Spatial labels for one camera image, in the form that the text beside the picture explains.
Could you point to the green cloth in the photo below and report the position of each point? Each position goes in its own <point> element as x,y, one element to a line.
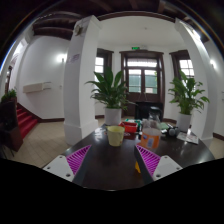
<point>164,126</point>

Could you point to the red carpeted staircase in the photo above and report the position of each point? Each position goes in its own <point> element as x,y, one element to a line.
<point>26,121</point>

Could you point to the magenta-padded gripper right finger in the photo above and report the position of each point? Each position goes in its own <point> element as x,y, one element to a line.
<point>149,160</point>

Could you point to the pale yellow cup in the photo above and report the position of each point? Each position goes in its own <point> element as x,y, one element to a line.
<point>115,136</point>

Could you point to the white wall unit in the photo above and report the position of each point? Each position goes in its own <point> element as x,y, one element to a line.
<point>35,87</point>

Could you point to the dark chair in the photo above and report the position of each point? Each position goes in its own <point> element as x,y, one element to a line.
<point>143,111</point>

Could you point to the green exit sign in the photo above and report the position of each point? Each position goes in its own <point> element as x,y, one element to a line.
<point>135,48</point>

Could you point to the paper notice on column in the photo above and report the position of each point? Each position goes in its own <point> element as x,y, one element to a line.
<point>73,58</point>

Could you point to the dark wooden glazed door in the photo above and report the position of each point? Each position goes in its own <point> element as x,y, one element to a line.
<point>143,80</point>

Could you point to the grey headphones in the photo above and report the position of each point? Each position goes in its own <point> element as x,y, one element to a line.
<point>172,131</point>

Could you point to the green plant in white pot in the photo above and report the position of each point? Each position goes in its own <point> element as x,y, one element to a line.
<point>113,116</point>
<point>184,121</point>

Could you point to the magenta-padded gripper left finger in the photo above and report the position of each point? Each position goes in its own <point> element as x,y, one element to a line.
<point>77,160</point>

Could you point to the printed paper leaflet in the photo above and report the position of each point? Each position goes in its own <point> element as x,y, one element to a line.
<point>187,137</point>

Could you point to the clear orange drink bottle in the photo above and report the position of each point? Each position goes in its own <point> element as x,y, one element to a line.
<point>150,137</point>

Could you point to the dark framed window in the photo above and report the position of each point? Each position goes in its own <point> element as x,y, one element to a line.
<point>186,66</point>
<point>99,65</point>

